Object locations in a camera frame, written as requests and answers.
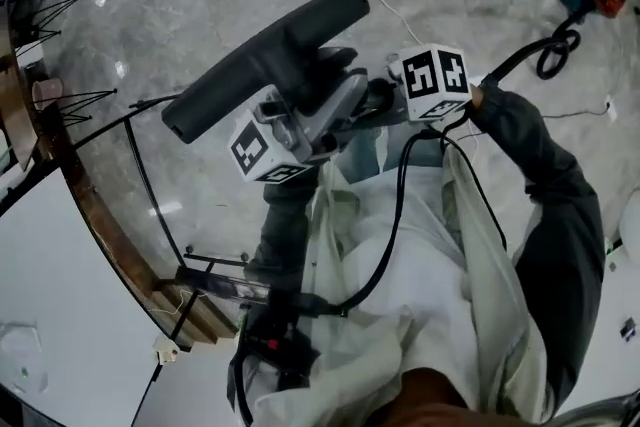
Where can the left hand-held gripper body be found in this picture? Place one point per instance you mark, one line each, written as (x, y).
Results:
(327, 112)

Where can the person's light coat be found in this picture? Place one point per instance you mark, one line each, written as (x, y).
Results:
(425, 265)

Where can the pink cup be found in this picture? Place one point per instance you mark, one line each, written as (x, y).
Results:
(47, 91)

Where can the black metal table frame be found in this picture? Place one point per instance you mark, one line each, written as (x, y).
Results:
(150, 190)

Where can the person's left forearm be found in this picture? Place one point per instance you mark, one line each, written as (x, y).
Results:
(285, 225)

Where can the small white socket box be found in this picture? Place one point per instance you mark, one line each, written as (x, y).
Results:
(166, 351)

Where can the black waist pack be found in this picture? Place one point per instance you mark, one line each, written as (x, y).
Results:
(275, 345)

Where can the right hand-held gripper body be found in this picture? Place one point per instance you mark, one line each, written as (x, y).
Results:
(430, 82)

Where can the dark grey floor nozzle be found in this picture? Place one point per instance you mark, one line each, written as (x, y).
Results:
(270, 60)

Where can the curved wooden ledge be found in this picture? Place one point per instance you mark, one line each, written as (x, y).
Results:
(100, 210)

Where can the person's right forearm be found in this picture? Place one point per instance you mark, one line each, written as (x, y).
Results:
(530, 140)

